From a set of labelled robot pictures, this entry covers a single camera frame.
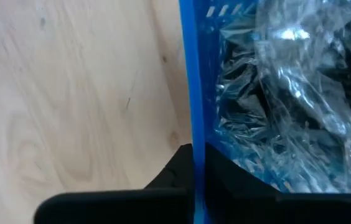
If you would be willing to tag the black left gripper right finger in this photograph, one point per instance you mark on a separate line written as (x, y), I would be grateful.
(256, 208)

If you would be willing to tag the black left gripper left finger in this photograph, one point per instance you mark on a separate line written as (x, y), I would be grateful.
(132, 208)

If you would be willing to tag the blue plastic basket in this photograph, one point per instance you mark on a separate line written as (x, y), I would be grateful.
(194, 77)

